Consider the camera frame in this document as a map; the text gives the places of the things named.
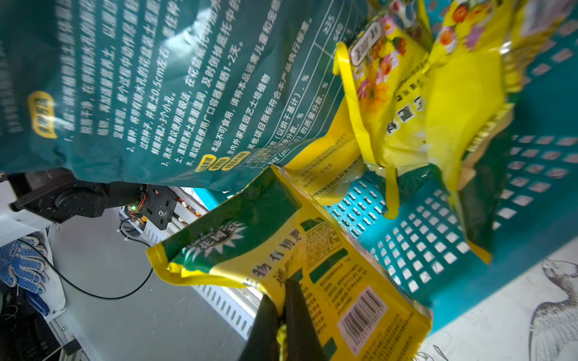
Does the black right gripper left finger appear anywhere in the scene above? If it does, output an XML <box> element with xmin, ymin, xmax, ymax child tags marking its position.
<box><xmin>239</xmin><ymin>295</ymin><xmax>279</xmax><ymax>361</ymax></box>

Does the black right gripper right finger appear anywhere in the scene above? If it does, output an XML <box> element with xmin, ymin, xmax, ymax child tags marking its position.
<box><xmin>285</xmin><ymin>279</ymin><xmax>327</xmax><ymax>361</ymax></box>

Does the yellow green packet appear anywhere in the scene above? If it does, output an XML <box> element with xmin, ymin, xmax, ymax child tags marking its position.
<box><xmin>147</xmin><ymin>166</ymin><xmax>432</xmax><ymax>360</ymax></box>
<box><xmin>424</xmin><ymin>1</ymin><xmax>519</xmax><ymax>263</ymax></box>

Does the large green yellow fertilizer bag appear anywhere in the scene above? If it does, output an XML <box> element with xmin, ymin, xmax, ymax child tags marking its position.
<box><xmin>1</xmin><ymin>1</ymin><xmax>372</xmax><ymax>191</ymax></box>

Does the yellow fertilizer packet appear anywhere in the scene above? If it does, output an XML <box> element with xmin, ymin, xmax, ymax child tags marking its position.
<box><xmin>334</xmin><ymin>1</ymin><xmax>434</xmax><ymax>219</ymax></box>

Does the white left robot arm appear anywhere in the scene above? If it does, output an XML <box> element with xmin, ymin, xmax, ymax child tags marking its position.
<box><xmin>1</xmin><ymin>168</ymin><xmax>179</xmax><ymax>230</ymax></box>

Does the teal plastic basket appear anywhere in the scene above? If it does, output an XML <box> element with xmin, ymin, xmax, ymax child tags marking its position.
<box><xmin>195</xmin><ymin>1</ymin><xmax>577</xmax><ymax>329</ymax></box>

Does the blue white work glove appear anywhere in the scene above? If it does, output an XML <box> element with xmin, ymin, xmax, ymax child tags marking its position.
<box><xmin>1</xmin><ymin>235</ymin><xmax>48</xmax><ymax>295</ymax></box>

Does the black cable on floor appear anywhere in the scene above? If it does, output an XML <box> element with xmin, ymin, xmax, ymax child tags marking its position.
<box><xmin>38</xmin><ymin>218</ymin><xmax>154</xmax><ymax>301</ymax></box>

